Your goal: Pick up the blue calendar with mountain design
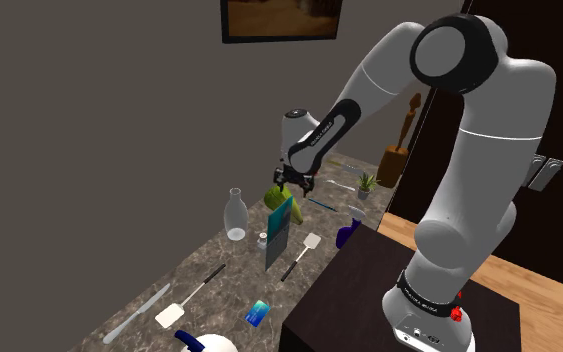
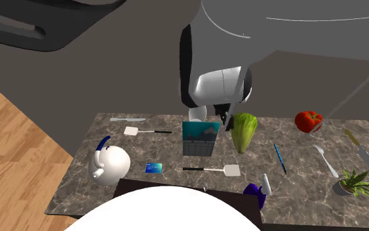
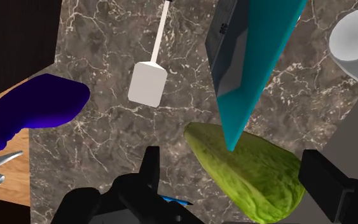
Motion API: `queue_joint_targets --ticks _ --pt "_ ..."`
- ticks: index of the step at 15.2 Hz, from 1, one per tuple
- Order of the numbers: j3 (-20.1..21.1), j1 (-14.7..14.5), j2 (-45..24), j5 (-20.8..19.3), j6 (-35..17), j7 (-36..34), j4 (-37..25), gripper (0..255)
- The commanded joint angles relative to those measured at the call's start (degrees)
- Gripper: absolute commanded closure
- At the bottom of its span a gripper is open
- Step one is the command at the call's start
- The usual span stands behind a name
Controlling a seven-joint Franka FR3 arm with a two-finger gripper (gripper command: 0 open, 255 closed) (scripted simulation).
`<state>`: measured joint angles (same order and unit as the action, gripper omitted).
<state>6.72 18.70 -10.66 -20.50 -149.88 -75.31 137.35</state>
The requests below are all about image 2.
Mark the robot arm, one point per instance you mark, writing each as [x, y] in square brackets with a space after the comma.
[276, 28]

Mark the blue card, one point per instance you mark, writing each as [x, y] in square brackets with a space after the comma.
[153, 168]

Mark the silver butter knife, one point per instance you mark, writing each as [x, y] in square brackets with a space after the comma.
[126, 119]

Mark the blue spray bottle white nozzle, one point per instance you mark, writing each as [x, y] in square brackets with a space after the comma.
[253, 192]

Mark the silver fork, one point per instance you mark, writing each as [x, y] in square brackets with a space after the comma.
[326, 161]

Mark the red tomato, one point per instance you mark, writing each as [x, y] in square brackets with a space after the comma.
[305, 121]

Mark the blue pen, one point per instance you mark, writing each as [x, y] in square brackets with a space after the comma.
[280, 159]

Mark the dark grey rounded furniture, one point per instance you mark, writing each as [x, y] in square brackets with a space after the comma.
[59, 28]

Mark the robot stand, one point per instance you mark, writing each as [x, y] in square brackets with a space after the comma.
[235, 204]

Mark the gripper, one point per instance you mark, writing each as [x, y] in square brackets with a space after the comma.
[222, 110]

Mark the small potted green plant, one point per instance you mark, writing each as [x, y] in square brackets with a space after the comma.
[355, 184]

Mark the green lettuce head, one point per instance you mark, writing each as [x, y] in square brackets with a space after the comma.
[243, 131]

